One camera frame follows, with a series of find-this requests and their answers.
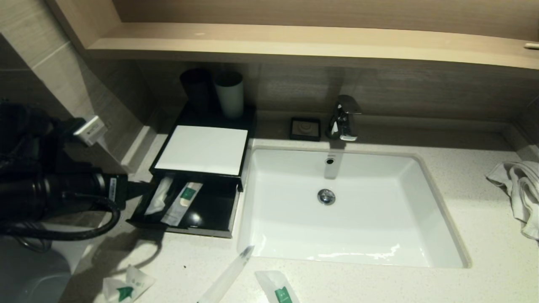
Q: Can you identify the long clear toothbrush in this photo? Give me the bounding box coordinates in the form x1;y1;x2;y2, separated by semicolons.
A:
144;175;175;216

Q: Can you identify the black amenity box with drawer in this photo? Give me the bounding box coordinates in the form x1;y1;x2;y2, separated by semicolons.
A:
126;102;257;239

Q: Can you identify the white sachet with green print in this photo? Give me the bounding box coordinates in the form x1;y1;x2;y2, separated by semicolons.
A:
102;265;155;303

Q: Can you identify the black tapered cup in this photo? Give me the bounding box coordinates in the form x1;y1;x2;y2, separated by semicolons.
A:
180;68;213;112

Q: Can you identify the grey sachet with green label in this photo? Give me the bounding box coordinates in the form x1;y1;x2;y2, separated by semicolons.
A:
161;182;204;228

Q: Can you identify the white card sheet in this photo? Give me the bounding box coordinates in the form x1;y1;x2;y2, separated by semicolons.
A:
155;125;249;175

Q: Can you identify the grey cup with dark rim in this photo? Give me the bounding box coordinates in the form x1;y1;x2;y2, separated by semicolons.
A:
214;72;245;120

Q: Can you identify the black square soap dish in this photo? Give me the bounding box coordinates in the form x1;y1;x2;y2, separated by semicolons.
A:
289;117;322;142

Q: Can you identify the white packet with green label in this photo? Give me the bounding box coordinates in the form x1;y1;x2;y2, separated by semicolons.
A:
255;270;300;303

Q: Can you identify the light wooden shelf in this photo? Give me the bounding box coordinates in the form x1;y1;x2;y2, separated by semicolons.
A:
84;22;539;71

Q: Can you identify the chrome faucet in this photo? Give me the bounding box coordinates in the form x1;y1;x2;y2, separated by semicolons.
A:
326;95;363;142

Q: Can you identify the white ceramic sink basin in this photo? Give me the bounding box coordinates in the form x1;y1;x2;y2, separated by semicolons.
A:
237;145;471;269

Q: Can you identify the white crumpled towel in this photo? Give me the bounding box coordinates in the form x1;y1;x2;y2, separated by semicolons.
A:
485;161;539;241

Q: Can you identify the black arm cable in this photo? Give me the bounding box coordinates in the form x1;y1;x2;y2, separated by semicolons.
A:
0;193;122;241

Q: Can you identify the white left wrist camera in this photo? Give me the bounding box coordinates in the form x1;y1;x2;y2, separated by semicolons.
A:
74;116;108;146

